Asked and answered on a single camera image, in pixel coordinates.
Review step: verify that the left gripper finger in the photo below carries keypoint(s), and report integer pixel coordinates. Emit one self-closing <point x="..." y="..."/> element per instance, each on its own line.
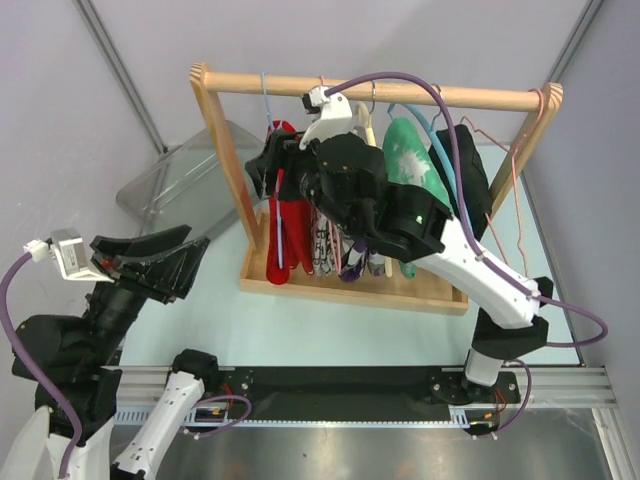
<point x="165" y="276"/>
<point x="141" y="246"/>

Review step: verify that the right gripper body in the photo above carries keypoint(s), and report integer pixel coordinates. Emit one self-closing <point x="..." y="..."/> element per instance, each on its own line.
<point x="298" y="175"/>

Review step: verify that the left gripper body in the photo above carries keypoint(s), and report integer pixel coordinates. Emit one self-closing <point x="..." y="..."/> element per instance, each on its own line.
<point x="115" y="305"/>

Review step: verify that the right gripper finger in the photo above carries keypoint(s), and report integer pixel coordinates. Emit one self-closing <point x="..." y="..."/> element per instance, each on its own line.
<point x="281" y="139"/>
<point x="261" y="171"/>

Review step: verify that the light blue wire hanger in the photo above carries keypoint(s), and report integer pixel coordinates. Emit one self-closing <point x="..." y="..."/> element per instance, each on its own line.
<point x="271" y="128"/>

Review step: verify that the red trousers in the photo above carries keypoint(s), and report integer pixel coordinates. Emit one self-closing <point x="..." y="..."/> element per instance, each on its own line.
<point x="296" y="220"/>

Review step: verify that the black white print trousers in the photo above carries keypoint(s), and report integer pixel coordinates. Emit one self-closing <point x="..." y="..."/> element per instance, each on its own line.
<point x="322" y="250"/>

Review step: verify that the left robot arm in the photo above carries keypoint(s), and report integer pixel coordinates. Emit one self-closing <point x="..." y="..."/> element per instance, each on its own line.
<point x="69" y="357"/>

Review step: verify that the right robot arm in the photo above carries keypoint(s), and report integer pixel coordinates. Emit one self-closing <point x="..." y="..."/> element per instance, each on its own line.
<point x="345" y="179"/>

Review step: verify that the cream wooden hanger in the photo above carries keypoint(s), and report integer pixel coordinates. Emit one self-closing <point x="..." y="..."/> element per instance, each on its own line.
<point x="363" y="127"/>

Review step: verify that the green tie-dye trousers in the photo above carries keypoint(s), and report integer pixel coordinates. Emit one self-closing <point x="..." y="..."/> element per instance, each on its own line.
<point x="419" y="205"/>

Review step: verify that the purple camouflage trousers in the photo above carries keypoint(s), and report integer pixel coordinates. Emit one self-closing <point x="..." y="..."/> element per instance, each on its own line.
<point x="357" y="258"/>

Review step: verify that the blue plastic hanger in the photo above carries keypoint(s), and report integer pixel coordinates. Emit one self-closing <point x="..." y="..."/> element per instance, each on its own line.
<point x="440" y="145"/>

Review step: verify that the clear plastic bin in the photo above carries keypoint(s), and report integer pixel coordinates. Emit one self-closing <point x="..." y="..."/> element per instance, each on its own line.
<point x="186" y="185"/>

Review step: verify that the wooden clothes rack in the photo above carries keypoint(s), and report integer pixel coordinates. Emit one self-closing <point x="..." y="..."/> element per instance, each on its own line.
<point x="427" y="292"/>

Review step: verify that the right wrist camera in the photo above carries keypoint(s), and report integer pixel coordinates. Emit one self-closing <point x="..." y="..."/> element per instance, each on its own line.
<point x="333" y="115"/>

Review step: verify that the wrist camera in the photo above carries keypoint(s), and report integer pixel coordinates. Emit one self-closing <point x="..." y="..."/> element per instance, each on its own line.
<point x="333" y="115"/>
<point x="67" y="250"/>

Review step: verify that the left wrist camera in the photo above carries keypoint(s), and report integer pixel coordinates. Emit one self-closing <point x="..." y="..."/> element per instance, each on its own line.
<point x="67" y="250"/>

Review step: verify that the aluminium rail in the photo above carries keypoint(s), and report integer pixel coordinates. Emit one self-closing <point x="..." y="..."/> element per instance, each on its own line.
<point x="568" y="388"/>

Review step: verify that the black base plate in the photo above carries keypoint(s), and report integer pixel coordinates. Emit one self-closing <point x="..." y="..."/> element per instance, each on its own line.
<point x="363" y="394"/>

